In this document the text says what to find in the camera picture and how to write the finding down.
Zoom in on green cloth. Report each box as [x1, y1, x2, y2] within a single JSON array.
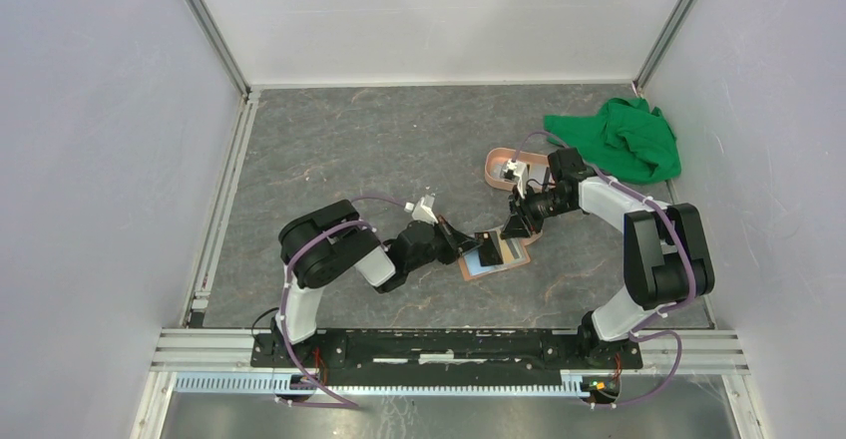
[[543, 98, 682, 185]]

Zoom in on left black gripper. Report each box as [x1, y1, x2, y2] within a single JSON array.
[[406, 215, 482, 272]]

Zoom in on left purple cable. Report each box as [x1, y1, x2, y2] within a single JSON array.
[[277, 197, 414, 409]]

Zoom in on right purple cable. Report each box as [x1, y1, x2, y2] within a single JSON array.
[[509, 130, 699, 411]]

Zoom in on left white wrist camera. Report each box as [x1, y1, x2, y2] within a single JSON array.
[[404, 195, 438, 224]]

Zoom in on black card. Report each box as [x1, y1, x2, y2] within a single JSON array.
[[475, 230, 504, 267]]

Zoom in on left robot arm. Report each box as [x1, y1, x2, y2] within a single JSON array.
[[274, 195, 482, 367]]

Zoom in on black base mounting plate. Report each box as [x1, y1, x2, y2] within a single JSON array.
[[250, 328, 643, 388]]

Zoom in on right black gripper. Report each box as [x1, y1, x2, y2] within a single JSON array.
[[500, 183, 574, 239]]

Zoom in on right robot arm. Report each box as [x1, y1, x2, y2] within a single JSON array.
[[489, 148, 715, 367]]

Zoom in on grey slotted cable duct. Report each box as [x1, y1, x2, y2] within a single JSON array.
[[173, 372, 586, 398]]

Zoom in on purple cable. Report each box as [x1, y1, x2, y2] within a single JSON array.
[[509, 130, 699, 411], [277, 197, 414, 409]]

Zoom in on pink oval tray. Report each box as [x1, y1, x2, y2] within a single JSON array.
[[485, 148, 554, 192]]

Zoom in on tan leather card holder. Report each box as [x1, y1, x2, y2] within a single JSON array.
[[458, 227, 542, 281]]

